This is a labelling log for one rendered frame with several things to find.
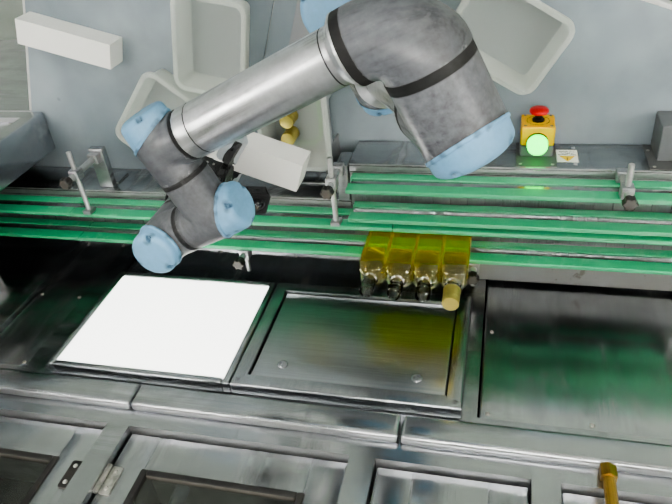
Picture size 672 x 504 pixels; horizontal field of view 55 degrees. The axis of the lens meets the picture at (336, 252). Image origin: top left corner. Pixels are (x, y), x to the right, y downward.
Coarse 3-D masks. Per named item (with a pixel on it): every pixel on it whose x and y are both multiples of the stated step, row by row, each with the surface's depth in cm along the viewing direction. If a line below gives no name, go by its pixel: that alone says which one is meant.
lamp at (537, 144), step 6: (528, 138) 139; (534, 138) 137; (540, 138) 136; (546, 138) 138; (528, 144) 138; (534, 144) 137; (540, 144) 136; (546, 144) 137; (528, 150) 138; (534, 150) 137; (540, 150) 137; (546, 150) 138
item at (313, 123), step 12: (312, 108) 153; (324, 108) 144; (300, 120) 155; (312, 120) 155; (324, 120) 146; (264, 132) 153; (276, 132) 159; (300, 132) 157; (312, 132) 156; (324, 132) 148; (300, 144) 159; (312, 144) 158; (324, 144) 158; (312, 156) 157; (324, 156) 157; (312, 168) 154; (324, 168) 153
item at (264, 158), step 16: (256, 144) 124; (272, 144) 125; (288, 144) 127; (240, 160) 124; (256, 160) 123; (272, 160) 123; (288, 160) 122; (304, 160) 123; (256, 176) 126; (272, 176) 125; (288, 176) 124; (304, 176) 130
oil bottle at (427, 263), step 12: (420, 240) 142; (432, 240) 141; (444, 240) 143; (420, 252) 138; (432, 252) 138; (420, 264) 135; (432, 264) 134; (420, 276) 134; (432, 276) 133; (432, 288) 135
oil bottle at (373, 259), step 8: (376, 232) 146; (384, 232) 146; (392, 232) 146; (368, 240) 143; (376, 240) 143; (384, 240) 143; (368, 248) 141; (376, 248) 141; (384, 248) 140; (368, 256) 138; (376, 256) 138; (384, 256) 138; (360, 264) 137; (368, 264) 136; (376, 264) 136; (384, 264) 137; (360, 272) 137; (368, 272) 136; (376, 272) 136; (384, 272) 138; (384, 280) 139
